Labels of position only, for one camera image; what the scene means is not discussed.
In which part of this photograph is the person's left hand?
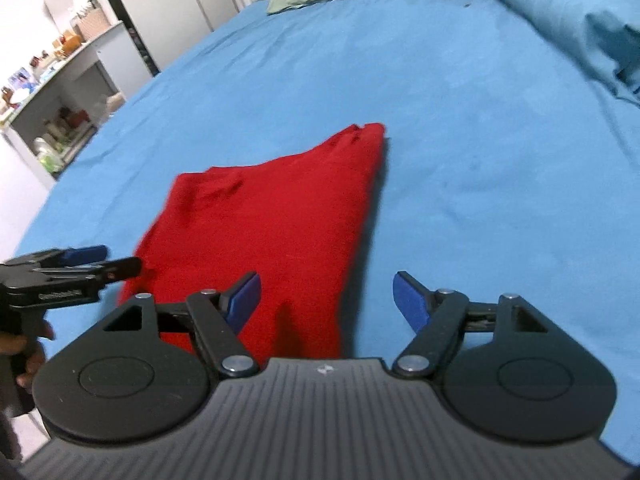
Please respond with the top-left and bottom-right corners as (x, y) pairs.
(0, 324), (56, 390)

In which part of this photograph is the bed with blue sheet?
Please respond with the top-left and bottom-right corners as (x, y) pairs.
(10, 0), (640, 461)

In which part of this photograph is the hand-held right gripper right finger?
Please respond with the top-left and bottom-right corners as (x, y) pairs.
(392, 271), (552, 378)

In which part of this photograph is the grey and white wardrobe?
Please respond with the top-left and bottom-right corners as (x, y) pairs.
(92, 0), (246, 78)

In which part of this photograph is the white desk with shelves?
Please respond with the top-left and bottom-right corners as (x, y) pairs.
(0, 20), (153, 192)

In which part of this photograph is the red long-sleeve sweater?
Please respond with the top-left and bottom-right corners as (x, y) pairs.
(116, 122), (387, 361)

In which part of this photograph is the green tissue pack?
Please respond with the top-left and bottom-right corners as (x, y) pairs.
(34, 139), (64, 175)

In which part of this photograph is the photo frame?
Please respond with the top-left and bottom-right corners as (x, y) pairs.
(7, 67), (37, 94)

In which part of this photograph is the wicker basket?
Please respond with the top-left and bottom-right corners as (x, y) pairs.
(75, 6), (111, 42)

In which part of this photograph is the blue duvet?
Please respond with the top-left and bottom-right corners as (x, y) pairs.
(472, 0), (640, 107)

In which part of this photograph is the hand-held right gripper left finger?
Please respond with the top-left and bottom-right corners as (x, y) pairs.
(100, 271), (262, 379)

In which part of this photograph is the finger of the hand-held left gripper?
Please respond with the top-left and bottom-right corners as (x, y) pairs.
(85, 256), (144, 284)
(52, 245), (109, 266)

